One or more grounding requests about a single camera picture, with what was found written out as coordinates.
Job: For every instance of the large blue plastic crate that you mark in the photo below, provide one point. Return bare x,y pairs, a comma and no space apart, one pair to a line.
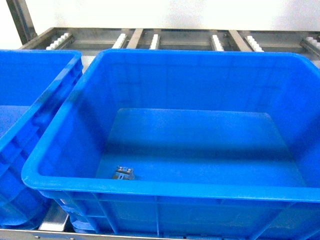
222,144

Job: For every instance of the steel roller rack shelf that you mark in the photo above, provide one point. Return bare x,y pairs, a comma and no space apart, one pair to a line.
56,224

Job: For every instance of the yellow push button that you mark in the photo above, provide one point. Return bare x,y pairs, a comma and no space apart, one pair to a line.
123,173

